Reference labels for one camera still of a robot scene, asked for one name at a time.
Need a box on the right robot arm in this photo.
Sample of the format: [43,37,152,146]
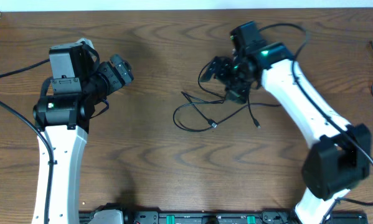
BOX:
[199,22,371,223]

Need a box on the black left camera cable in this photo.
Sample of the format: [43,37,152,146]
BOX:
[0,58,56,224]

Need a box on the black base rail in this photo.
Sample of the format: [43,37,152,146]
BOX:
[80,202,369,224]

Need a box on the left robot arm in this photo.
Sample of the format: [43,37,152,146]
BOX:
[32,38,134,223]

